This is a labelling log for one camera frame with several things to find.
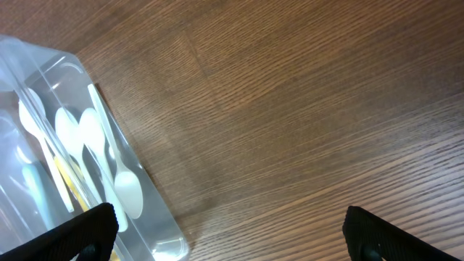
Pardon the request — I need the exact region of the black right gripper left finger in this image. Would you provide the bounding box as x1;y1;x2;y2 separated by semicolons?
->
1;203;119;261

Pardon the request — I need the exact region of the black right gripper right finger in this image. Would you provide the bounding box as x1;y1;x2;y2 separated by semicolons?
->
342;206;459;261

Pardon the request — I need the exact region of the yellow plastic spoon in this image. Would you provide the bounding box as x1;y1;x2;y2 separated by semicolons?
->
54;156;122;260

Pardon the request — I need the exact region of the white plastic spoon thin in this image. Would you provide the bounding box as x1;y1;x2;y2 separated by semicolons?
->
88;83;144;219

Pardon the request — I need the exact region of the light blue plastic fork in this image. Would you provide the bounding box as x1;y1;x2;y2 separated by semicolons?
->
22;165;54;231

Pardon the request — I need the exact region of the white plastic spoon thick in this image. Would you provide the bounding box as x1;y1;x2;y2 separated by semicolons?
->
79;108;128;232

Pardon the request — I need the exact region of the clear plastic container right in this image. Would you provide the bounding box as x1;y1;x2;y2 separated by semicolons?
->
1;36;189;260

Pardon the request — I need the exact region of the clear plastic container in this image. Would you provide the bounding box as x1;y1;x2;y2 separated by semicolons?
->
1;36;189;260
1;110;48;253

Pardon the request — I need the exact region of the clear plastic container left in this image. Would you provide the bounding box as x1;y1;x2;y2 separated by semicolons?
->
1;110;48;253

